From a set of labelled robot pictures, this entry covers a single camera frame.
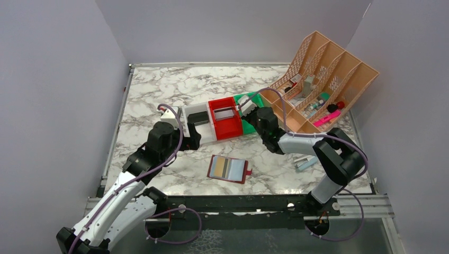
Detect red leather card holder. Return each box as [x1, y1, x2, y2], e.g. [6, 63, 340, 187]
[206, 155, 253, 184]

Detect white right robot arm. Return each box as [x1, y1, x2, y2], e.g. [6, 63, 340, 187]
[241, 107, 368, 209]

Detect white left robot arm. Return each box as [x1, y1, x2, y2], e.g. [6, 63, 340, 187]
[56, 121, 201, 253]

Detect silver card in red bin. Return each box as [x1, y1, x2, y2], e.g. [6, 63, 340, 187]
[213, 107, 235, 121]

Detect green plastic bin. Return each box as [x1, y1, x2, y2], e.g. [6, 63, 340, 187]
[233, 92, 264, 135]

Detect red plastic bin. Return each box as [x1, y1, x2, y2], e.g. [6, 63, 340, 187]
[207, 97, 243, 140]

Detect white plastic bin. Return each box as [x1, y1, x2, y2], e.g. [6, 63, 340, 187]
[181, 102, 218, 146]

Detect light blue small object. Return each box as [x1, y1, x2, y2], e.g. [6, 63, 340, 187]
[293, 156, 318, 172]

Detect beige desk organizer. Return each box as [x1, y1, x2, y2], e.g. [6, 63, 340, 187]
[260, 31, 379, 133]

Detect grey box in organizer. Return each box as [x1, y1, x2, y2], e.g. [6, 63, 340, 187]
[300, 74, 315, 98]

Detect green capped tube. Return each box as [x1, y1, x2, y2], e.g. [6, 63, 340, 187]
[311, 92, 330, 109]

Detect red black round item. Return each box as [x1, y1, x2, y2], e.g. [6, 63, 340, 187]
[327, 101, 345, 113]

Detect pink highlighter marker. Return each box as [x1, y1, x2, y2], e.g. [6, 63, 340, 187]
[313, 110, 341, 127]

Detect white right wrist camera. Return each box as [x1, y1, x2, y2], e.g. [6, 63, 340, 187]
[236, 95, 258, 116]

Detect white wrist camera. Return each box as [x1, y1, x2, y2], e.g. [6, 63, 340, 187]
[236, 95, 258, 116]
[160, 106, 181, 129]

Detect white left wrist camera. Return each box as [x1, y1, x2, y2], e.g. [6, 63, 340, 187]
[160, 106, 181, 129]

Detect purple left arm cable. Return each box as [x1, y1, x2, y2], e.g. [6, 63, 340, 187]
[68, 103, 203, 254]

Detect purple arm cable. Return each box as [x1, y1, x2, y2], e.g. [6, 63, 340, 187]
[238, 87, 369, 242]
[68, 103, 203, 254]

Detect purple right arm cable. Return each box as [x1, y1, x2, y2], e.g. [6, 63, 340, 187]
[238, 87, 369, 242]

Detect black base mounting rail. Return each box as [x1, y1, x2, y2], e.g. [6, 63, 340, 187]
[144, 194, 340, 234]

